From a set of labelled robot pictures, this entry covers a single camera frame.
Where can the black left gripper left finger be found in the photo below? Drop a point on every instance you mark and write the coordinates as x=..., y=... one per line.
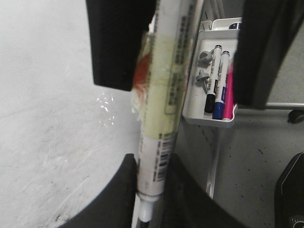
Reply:
x=116, y=30

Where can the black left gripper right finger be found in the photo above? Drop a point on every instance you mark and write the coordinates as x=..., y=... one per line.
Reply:
x=267, y=32

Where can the red round magnet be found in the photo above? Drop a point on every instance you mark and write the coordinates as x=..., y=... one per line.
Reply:
x=140, y=74

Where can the white black whiteboard marker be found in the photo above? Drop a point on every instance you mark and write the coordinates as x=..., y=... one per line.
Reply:
x=172, y=40

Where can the white whiteboard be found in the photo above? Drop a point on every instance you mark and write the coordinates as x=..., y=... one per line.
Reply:
x=62, y=138

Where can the white marker tray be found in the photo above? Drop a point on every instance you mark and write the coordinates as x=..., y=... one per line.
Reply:
x=222, y=32

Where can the grey plastic cap upper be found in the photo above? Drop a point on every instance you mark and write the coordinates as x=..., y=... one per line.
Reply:
x=205, y=58

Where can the pink marker in tray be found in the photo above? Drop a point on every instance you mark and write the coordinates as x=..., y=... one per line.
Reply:
x=229, y=100

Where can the black capped marker in tray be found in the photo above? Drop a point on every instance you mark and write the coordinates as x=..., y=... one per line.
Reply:
x=210, y=99

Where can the blue capped marker in tray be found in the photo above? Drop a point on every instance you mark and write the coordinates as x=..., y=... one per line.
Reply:
x=221, y=86

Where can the black object floor right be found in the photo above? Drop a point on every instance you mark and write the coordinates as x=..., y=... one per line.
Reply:
x=289, y=195

